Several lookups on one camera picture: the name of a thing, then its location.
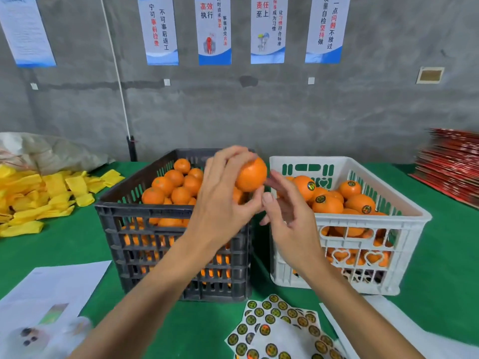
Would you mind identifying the person's right hand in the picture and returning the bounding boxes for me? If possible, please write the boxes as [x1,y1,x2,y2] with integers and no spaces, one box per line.
[259,170,328,277]

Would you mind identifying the person's left hand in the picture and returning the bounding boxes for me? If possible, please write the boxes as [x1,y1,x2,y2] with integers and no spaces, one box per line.
[183,146,264,247]

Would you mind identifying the heap of labelled oranges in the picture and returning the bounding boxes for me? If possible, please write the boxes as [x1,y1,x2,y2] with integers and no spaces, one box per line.
[283,174,394,270]

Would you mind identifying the single orange fruit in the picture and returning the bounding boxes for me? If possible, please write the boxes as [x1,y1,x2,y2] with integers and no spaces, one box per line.
[236,157,269,193]

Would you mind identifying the pile of oranges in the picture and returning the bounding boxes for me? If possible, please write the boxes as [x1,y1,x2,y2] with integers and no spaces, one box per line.
[123,158,248,285]

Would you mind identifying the holographic sticker sheet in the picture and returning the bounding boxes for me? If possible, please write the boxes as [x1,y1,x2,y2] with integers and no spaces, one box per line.
[225,294,345,359]

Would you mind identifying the black plastic crate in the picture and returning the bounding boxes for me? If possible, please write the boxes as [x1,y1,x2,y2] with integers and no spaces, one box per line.
[95,149,255,303]

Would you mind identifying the white plastic crate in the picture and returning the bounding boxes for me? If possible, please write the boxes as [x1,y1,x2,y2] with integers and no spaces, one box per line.
[268,155,434,296]

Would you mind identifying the person's left forearm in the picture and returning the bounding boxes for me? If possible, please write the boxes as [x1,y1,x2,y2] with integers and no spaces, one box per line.
[71,235,226,359]

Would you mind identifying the person's right forearm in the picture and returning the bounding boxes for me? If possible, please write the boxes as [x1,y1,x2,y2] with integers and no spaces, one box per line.
[299,258,424,359]

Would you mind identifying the green felt table cover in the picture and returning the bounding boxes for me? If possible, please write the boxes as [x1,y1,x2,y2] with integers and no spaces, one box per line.
[0,161,479,359]

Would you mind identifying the white backing sheet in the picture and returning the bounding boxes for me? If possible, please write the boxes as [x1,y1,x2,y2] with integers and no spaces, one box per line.
[318,295,479,359]

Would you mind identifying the stack of red cardboard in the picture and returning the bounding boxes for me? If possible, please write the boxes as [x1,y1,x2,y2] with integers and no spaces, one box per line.
[409,128,479,210]

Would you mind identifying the white pole with black base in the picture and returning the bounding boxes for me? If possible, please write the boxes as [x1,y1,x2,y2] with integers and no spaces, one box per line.
[99,0,139,162]

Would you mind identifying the beige woven sack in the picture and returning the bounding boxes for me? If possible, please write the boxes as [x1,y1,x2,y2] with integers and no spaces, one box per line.
[0,131,113,175]

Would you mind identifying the pile of yellow bags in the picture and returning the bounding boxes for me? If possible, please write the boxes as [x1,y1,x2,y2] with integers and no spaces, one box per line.
[0,164,126,238]

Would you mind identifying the white printed paper sheet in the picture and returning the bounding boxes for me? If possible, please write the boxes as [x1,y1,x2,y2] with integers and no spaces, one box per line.
[0,260,112,359]

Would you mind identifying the white handheld controller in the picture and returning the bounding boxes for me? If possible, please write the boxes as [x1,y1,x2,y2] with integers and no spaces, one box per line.
[0,316,94,359]

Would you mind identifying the white notice with blue border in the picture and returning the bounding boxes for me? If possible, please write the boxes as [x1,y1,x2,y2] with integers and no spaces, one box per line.
[0,0,57,69]

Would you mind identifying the blue white wall poster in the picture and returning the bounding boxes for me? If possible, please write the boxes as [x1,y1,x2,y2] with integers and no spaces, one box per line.
[250,0,289,65]
[304,0,351,65]
[137,0,180,66]
[195,0,233,66]

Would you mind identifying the beige wall plate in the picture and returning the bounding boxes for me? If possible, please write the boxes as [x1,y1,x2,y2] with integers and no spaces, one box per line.
[416,66,446,85]

